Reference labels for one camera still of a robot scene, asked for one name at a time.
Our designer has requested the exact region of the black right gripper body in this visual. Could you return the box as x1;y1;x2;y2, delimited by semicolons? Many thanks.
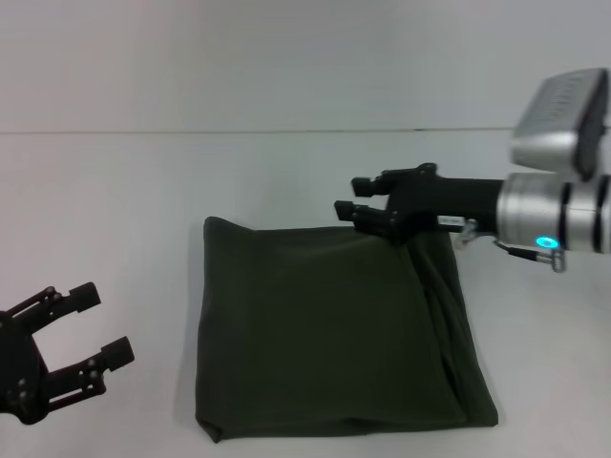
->
385;163;506;247

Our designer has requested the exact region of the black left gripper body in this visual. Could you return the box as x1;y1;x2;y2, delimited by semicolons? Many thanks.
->
0;309;50;427

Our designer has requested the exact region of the dark green shirt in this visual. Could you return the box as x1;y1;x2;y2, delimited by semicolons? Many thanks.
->
195;215;500;430

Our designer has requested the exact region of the silver right gripper cable connector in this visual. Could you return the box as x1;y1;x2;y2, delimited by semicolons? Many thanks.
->
455;218;479;248

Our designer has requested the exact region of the black right arm cable plug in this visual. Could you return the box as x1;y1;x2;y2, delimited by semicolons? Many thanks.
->
493;239;567;275

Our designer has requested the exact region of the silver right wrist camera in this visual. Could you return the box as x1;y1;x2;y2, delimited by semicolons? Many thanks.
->
508;68;611;183

